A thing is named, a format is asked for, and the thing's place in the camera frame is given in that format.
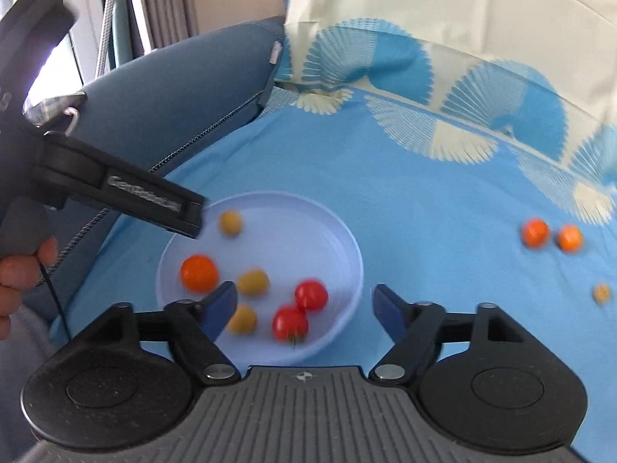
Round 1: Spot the thin black cable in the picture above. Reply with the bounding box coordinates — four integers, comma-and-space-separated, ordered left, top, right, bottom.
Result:
39, 261, 72, 345

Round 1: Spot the person's grey clothing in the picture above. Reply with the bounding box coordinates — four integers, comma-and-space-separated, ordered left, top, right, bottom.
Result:
0, 294, 73, 463

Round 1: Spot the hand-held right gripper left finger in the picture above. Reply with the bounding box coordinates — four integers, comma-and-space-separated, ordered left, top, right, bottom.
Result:
62, 281, 242, 387

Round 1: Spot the blue fan-print blanket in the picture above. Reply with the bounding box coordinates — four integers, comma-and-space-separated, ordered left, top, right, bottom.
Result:
48, 0, 617, 461

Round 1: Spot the black and white coiled cable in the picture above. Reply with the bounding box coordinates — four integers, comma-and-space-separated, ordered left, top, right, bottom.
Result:
53, 96, 263, 264

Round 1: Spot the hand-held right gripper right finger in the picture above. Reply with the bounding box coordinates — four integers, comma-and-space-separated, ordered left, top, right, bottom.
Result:
369, 284, 545, 384

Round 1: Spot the blue fabric sofa armrest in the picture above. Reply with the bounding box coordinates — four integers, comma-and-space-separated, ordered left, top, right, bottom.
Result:
19, 15, 287, 329

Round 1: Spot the light blue plastic plate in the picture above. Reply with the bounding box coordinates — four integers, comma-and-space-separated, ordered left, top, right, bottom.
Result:
155, 192, 364, 365

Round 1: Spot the beige curtain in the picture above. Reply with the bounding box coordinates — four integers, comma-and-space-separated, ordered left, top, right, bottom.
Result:
120, 0, 285, 54

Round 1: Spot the dotted grey strap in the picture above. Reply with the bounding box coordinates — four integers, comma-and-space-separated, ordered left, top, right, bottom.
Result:
94, 0, 121, 78

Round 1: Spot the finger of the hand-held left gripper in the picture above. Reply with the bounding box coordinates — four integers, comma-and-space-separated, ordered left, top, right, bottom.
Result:
98, 163, 207, 240

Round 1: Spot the small orange kumquat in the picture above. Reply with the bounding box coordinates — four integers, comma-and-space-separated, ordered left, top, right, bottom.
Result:
522, 218, 551, 250
558, 224, 584, 253
180, 253, 220, 294

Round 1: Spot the person's left hand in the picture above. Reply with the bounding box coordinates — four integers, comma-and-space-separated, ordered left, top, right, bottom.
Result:
0, 239, 59, 344

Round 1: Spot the red cherry tomato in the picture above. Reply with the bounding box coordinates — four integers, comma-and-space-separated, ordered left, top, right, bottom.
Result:
272, 306, 309, 348
294, 279, 329, 313

